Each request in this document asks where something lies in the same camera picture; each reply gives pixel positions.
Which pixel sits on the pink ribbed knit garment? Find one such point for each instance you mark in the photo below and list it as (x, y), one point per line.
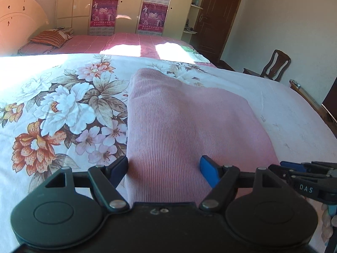
(179, 126)

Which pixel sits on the green and white folded cloth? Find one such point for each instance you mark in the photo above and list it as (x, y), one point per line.
(196, 55)

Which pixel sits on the pink checkered bed sheet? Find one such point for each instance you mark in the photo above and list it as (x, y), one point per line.
(123, 43)

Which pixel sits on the person's right hand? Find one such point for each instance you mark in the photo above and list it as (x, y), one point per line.
(326, 220)

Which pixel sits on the dark wooden chair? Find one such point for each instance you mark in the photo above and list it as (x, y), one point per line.
(273, 64)

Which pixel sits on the cream wardrobe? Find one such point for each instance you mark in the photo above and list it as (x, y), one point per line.
(76, 2)

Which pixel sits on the wooden furniture rail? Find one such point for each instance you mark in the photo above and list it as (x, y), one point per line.
(306, 93)

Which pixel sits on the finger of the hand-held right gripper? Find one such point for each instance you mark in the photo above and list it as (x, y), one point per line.
(280, 172)
(310, 166)

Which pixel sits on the dark flat screen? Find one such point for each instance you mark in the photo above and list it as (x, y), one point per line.
(331, 101)

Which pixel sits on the floral bed sheet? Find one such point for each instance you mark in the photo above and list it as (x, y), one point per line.
(58, 105)

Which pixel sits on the dark brown door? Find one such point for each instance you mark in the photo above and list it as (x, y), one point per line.
(217, 18)

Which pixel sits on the cream wooden headboard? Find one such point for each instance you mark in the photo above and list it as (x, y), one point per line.
(18, 23)

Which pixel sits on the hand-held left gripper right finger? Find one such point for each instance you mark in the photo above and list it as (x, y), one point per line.
(208, 167)

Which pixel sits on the rounded corner shelf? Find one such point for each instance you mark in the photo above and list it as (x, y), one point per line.
(196, 5)

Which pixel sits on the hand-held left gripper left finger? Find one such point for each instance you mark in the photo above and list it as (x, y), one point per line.
(119, 167)

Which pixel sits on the striped orange pillow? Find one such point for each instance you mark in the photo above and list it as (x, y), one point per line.
(51, 37)

